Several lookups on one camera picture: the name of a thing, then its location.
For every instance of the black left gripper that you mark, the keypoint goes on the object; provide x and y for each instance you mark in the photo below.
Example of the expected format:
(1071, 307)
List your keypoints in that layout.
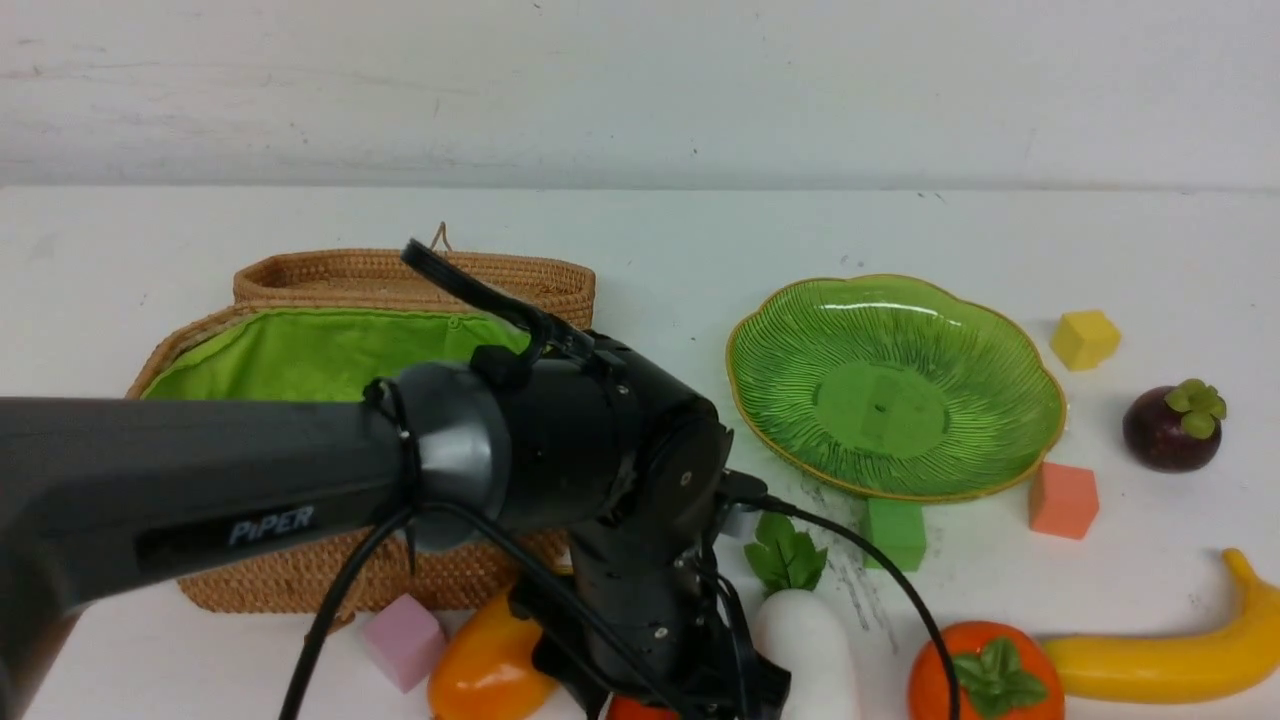
(671, 632)

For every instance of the orange carrot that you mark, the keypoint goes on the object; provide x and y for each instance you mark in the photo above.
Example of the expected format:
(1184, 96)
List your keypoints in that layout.
(626, 708)

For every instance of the orange yellow mango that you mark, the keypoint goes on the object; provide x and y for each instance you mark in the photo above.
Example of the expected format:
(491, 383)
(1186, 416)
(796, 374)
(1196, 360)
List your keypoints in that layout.
(487, 670)

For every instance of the orange persimmon with leaf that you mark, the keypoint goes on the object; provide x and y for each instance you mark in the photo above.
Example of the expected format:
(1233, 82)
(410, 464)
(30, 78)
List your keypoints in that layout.
(1002, 674)

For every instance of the yellow banana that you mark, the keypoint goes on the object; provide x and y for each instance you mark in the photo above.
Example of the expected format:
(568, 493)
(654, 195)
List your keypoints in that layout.
(1179, 669)

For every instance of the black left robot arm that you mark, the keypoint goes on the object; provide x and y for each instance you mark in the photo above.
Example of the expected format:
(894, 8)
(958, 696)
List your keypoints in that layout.
(601, 473)

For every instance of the white radish with leaves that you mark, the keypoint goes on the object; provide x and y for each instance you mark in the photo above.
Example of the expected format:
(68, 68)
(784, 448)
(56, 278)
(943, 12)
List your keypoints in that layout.
(795, 628)

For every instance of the pink foam cube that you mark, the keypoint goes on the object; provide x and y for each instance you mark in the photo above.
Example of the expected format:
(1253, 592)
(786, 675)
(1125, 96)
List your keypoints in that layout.
(405, 641)

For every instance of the green foam cube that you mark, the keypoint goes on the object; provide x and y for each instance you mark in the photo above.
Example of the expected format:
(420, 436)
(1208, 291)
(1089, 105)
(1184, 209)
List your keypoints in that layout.
(897, 529)

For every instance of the green glass plate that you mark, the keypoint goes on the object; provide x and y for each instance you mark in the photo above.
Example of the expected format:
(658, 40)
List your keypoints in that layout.
(890, 387)

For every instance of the orange foam cube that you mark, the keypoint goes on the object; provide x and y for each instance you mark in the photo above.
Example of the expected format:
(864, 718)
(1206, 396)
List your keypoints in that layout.
(1063, 501)

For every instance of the woven wicker basket green lining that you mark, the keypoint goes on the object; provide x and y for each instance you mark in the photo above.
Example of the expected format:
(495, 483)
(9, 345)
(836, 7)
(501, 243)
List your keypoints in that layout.
(318, 326)

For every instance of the yellow foam cube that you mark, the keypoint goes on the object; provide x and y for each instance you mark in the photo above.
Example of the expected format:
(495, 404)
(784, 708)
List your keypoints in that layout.
(1082, 340)

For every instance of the dark purple mangosteen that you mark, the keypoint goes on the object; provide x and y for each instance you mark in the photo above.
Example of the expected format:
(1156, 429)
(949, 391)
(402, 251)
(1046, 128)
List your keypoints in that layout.
(1176, 429)

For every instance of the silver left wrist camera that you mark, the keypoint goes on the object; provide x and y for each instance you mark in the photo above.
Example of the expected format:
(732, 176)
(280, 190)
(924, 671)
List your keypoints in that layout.
(738, 522)

